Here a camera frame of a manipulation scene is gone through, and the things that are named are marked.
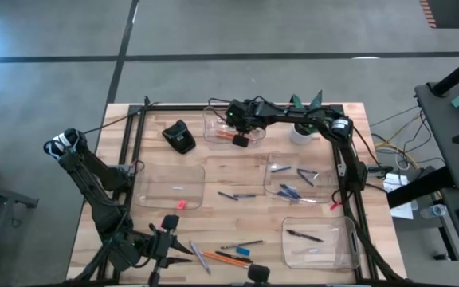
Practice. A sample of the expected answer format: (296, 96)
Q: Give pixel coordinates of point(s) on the dark blue crayon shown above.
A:
(281, 169)

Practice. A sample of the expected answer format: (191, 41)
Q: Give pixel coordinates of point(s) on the clear plastic bottle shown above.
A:
(432, 211)

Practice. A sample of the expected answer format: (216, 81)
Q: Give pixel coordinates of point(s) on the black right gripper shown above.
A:
(249, 113)

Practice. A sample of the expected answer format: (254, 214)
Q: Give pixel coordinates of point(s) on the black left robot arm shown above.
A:
(94, 199)

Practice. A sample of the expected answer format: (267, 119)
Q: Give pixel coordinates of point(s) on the pink eraser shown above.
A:
(182, 205)

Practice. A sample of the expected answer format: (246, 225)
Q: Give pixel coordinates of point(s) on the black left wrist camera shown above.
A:
(170, 222)

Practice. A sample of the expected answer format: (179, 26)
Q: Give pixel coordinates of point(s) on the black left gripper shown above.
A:
(154, 253)

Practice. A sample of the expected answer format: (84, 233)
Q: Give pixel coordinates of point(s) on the black metal table frame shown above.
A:
(173, 108)

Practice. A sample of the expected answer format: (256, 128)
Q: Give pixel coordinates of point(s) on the snake plant in white pot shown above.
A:
(299, 137)

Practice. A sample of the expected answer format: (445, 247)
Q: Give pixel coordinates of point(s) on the blue eraser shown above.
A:
(243, 251)

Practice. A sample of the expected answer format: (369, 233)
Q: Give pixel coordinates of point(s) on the dark blue pens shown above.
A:
(307, 171)

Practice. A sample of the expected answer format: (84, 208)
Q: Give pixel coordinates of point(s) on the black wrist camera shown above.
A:
(240, 141)
(170, 222)

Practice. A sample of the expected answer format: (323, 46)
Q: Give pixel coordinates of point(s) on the black desk beam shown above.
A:
(420, 187)

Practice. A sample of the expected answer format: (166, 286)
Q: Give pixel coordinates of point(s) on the small clear plastic bin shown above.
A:
(213, 119)

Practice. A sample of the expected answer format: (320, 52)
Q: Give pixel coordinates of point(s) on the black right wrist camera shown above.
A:
(240, 141)

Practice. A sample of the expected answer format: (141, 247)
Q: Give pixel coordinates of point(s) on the black rounded block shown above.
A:
(258, 274)

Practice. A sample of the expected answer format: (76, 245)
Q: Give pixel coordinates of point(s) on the grey side desk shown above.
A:
(444, 139)

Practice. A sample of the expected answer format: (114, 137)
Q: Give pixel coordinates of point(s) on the black handheld device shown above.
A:
(177, 139)

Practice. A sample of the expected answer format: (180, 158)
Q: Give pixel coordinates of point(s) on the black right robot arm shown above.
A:
(349, 159)

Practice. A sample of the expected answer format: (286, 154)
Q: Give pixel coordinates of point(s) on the purple crayon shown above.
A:
(227, 195)

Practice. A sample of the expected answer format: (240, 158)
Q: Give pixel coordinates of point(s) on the red striped floor mat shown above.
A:
(452, 14)

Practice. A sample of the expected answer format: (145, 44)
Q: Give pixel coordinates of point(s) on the white and blue pen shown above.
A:
(200, 257)

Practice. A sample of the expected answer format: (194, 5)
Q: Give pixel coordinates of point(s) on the white papers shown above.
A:
(401, 211)

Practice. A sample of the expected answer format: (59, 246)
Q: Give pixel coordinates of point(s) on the black pen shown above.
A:
(305, 236)
(233, 256)

